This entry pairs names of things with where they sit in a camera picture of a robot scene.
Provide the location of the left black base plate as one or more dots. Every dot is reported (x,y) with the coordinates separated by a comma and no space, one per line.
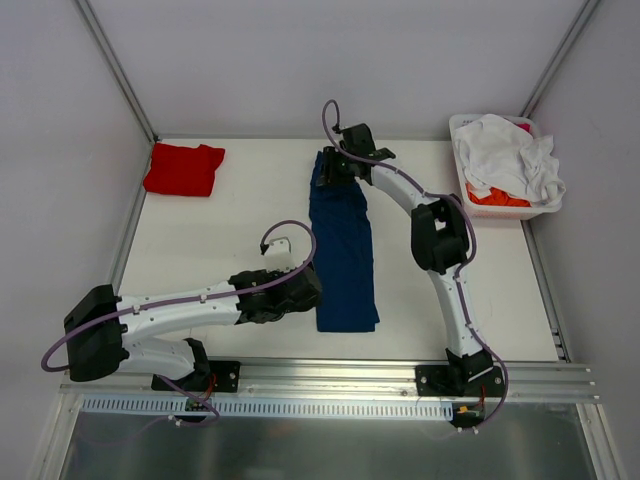
(209,377)

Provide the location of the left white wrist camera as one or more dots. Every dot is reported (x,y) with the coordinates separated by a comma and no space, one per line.
(277,255)

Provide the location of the orange t shirt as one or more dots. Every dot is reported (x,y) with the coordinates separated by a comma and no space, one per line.
(495,197)

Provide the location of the blue mickey t shirt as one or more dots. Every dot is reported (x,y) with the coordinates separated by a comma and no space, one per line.
(343,260)

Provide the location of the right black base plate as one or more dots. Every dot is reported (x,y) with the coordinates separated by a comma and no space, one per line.
(446,380)

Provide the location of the white slotted cable duct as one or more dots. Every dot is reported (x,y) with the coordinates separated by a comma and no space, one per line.
(270,408)

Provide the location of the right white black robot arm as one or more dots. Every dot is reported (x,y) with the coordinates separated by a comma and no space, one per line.
(442,242)

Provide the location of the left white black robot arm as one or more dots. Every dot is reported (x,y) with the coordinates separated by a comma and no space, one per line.
(127,334)

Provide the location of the aluminium mounting rail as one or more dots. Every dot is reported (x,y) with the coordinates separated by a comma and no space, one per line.
(544,382)

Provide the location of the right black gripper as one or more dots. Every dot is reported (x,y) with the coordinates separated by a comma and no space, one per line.
(332,170)

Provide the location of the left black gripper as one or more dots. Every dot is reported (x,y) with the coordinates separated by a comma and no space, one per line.
(310,288)

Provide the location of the left aluminium frame post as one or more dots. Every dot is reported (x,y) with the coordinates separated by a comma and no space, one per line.
(99,36)

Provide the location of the white t shirt pile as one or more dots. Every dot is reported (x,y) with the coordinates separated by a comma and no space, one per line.
(495,152)

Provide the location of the folded red t shirt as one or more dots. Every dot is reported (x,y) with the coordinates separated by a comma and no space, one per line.
(183,171)

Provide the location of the aluminium frame post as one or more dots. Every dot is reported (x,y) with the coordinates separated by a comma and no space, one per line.
(570,38)
(99,36)

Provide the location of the right aluminium frame post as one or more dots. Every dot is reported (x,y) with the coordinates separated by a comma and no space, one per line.
(570,38)

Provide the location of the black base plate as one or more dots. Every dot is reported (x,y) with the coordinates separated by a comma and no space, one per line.
(209,377)
(446,380)

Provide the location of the white plastic laundry basket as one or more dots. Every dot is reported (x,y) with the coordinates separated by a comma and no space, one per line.
(456,122)

